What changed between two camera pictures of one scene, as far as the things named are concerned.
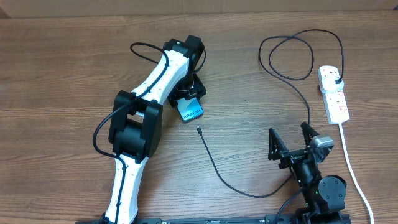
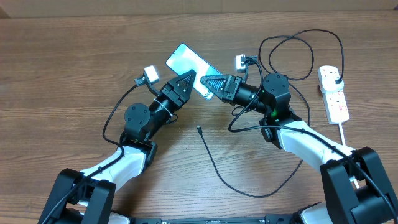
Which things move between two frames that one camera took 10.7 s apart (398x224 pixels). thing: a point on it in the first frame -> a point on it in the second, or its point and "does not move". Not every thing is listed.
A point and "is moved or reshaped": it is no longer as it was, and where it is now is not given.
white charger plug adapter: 329,86 does not move
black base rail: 272,219 does not move
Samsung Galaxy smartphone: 189,109 is moved or reshaped
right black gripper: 277,150 -> 229,85
